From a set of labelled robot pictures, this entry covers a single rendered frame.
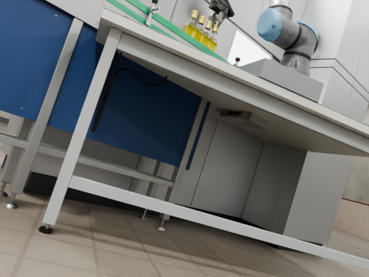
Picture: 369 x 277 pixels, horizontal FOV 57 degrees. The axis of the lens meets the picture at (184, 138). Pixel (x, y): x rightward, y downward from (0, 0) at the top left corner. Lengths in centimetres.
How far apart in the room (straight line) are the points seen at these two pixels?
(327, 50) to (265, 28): 135
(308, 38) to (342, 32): 126
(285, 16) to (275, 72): 24
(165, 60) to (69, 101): 43
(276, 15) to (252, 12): 111
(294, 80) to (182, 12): 91
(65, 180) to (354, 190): 1158
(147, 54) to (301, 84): 61
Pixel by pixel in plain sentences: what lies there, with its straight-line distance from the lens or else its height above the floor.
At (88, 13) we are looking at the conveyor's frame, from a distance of 146.
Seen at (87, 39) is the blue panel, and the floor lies 70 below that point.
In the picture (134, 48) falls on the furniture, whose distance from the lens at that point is 122.
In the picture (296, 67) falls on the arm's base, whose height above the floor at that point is 86.
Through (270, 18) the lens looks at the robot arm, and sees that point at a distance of 145.
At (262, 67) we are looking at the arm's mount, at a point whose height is 78.
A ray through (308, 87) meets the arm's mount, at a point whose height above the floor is 79.
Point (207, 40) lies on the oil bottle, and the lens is 197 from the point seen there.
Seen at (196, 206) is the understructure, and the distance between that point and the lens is 231.
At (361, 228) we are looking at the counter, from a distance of 1071.
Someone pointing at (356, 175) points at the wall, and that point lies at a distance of 1236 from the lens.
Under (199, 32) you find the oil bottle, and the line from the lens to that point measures 193.
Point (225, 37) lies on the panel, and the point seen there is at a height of 121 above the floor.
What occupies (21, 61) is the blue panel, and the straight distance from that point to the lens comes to 138.
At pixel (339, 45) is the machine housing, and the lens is 274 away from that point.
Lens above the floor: 34
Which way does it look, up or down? 4 degrees up
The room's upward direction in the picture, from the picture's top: 18 degrees clockwise
